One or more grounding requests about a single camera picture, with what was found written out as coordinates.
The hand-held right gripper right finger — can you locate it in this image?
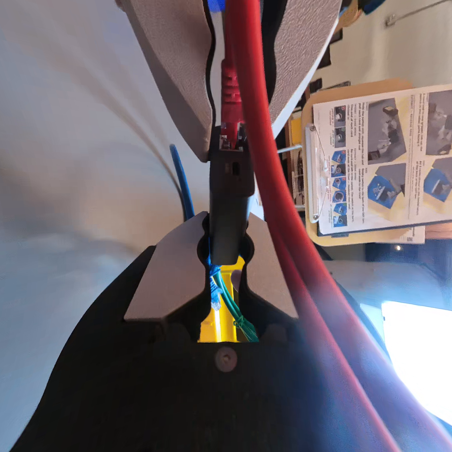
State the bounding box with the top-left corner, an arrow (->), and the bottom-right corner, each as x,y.
241,212 -> 300,321

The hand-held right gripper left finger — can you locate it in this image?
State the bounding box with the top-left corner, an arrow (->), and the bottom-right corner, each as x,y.
124,211 -> 211,323

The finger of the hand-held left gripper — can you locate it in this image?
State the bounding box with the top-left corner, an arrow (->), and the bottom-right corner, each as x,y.
263,0 -> 343,140
120,0 -> 217,163

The green ethernet cable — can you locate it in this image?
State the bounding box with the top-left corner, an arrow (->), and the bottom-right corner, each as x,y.
215,265 -> 260,343

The yellow plastic bin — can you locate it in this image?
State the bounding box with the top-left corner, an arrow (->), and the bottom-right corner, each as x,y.
198,256 -> 248,343

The red ethernet cable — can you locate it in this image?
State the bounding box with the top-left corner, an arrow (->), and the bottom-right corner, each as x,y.
221,0 -> 452,452

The black ethernet coupler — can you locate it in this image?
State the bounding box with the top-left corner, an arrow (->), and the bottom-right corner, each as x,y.
208,122 -> 255,265

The blue ethernet cable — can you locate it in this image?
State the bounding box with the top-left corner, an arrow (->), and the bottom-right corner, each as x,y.
169,144 -> 224,311

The white document stand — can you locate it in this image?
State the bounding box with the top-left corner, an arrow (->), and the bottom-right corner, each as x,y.
277,124 -> 322,225

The printed instruction sheet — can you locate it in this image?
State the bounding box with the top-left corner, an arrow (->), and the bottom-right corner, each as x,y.
312,83 -> 452,236

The bright light panel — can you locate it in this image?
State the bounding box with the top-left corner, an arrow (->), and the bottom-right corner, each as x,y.
381,300 -> 452,426

